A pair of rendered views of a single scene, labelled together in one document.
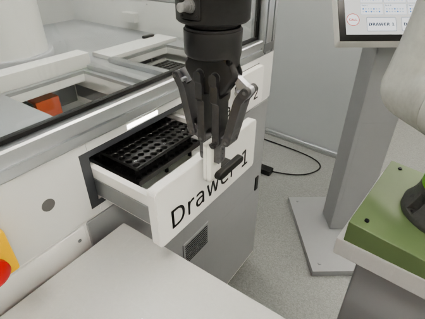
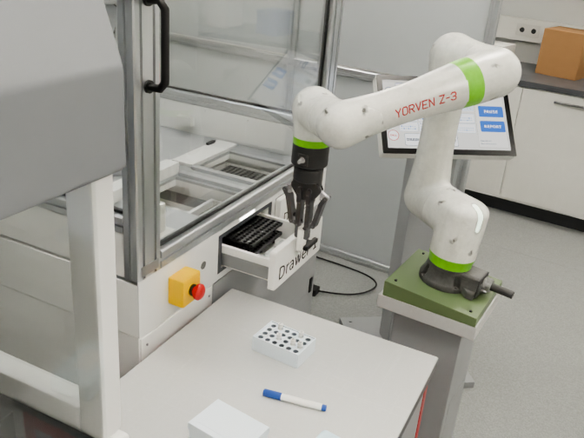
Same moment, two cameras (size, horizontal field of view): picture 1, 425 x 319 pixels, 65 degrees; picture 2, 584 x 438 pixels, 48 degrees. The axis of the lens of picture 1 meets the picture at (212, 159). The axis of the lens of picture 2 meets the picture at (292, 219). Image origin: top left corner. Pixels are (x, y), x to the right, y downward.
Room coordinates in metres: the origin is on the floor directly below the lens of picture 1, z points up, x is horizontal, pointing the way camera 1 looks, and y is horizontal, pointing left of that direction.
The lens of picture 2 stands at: (-1.08, 0.32, 1.68)
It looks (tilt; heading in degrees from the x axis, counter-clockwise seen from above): 24 degrees down; 349
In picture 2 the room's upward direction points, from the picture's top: 5 degrees clockwise
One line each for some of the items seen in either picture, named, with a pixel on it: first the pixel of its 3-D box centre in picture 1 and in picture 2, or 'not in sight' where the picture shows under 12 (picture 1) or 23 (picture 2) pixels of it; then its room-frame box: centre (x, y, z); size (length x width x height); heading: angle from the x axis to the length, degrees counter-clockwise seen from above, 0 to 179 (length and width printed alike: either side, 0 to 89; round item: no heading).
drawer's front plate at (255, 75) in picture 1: (234, 98); (298, 201); (0.82, -0.06, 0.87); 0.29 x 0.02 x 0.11; 145
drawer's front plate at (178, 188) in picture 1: (210, 174); (296, 250); (0.48, 0.00, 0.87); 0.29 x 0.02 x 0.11; 145
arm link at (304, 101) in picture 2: not in sight; (315, 116); (0.43, 0.00, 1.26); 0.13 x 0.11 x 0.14; 16
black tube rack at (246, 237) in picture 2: (132, 143); (233, 233); (0.60, 0.17, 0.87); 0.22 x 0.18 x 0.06; 55
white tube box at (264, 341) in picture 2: not in sight; (283, 343); (0.19, 0.07, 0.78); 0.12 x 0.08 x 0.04; 51
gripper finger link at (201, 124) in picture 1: (205, 105); (300, 205); (0.45, 0.01, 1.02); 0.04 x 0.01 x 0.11; 145
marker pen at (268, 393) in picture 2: not in sight; (294, 400); (0.00, 0.08, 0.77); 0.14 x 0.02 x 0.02; 65
